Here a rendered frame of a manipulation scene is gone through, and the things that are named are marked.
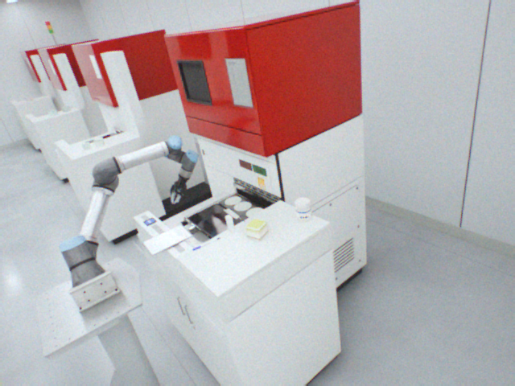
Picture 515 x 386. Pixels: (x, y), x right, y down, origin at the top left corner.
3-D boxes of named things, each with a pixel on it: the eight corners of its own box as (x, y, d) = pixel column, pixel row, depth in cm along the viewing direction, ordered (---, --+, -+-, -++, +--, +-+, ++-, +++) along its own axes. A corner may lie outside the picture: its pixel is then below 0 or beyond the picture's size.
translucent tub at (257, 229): (256, 229, 165) (253, 217, 162) (269, 232, 161) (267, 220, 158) (247, 239, 160) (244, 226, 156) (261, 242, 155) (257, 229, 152)
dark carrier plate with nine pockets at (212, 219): (236, 194, 216) (235, 193, 215) (271, 211, 190) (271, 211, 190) (187, 218, 199) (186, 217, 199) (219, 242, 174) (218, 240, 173)
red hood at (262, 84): (273, 100, 268) (261, 14, 240) (362, 112, 208) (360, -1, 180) (188, 133, 231) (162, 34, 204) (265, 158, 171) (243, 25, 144)
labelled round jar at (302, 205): (304, 212, 171) (302, 195, 167) (315, 217, 166) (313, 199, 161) (294, 219, 168) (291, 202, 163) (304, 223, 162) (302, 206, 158)
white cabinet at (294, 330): (245, 282, 277) (224, 191, 239) (342, 360, 205) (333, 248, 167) (172, 330, 245) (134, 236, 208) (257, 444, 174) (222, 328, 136)
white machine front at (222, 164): (212, 182, 254) (198, 129, 236) (287, 220, 194) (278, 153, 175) (208, 183, 253) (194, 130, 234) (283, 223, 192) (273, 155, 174)
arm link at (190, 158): (187, 147, 209) (200, 153, 210) (181, 163, 213) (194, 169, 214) (184, 151, 201) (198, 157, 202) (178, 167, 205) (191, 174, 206)
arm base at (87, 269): (73, 288, 152) (63, 268, 154) (74, 293, 165) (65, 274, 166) (109, 271, 160) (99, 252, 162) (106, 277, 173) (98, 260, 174)
